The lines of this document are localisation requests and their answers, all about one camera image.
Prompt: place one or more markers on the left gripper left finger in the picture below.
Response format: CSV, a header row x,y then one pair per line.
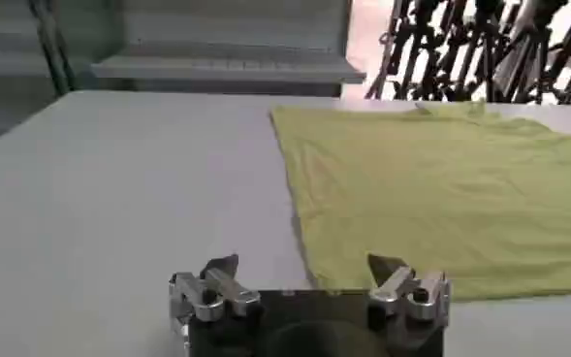
x,y
217,293

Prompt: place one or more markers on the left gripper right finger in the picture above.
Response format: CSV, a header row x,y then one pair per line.
x,y
401,291

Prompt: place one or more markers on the green shirt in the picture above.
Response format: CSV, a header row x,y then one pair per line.
x,y
440,194

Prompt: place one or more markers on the grey metal shelf unit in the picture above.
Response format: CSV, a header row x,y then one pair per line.
x,y
227,63

